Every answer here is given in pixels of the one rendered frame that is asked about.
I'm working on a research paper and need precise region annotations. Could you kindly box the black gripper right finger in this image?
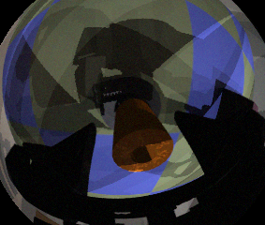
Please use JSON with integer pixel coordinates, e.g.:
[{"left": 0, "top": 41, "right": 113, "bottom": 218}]
[{"left": 174, "top": 110, "right": 245, "bottom": 173}]

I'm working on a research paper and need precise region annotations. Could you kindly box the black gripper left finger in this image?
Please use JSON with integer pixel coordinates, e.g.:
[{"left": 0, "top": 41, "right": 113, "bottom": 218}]
[{"left": 22, "top": 123, "right": 96, "bottom": 196}]

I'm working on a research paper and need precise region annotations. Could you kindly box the orange tapered knob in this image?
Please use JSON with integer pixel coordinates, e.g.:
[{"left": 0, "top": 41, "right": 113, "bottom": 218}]
[{"left": 112, "top": 98, "right": 174, "bottom": 172}]

